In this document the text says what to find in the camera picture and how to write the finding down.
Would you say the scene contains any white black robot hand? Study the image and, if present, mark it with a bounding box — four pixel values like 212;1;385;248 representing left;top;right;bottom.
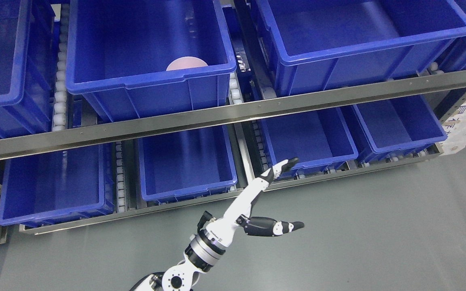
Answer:
204;157;305;247

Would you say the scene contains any pink bowl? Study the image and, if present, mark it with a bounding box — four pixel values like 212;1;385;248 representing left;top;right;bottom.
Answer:
166;56;208;71

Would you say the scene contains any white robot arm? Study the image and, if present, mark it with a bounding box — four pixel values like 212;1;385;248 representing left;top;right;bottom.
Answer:
131;211;227;291

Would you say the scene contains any blue bin lower middle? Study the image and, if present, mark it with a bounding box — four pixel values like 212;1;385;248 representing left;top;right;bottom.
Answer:
137;126;238;203

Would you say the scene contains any metal roller shelf rack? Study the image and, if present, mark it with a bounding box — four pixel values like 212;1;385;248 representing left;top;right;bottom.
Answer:
0;0;466;249

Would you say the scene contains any blue bin upper middle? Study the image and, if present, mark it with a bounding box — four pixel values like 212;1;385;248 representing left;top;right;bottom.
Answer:
66;0;236;123

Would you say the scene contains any blue bin lower left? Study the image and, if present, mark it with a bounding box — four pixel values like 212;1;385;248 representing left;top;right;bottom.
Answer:
0;143;115;227

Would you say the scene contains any blue bin lower far right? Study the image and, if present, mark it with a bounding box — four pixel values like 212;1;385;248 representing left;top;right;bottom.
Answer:
341;95;447;163

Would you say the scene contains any blue bin upper right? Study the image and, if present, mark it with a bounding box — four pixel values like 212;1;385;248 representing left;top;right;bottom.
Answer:
251;0;466;97

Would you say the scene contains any blue bin upper left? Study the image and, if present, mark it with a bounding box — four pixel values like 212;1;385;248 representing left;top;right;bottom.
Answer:
0;0;57;139

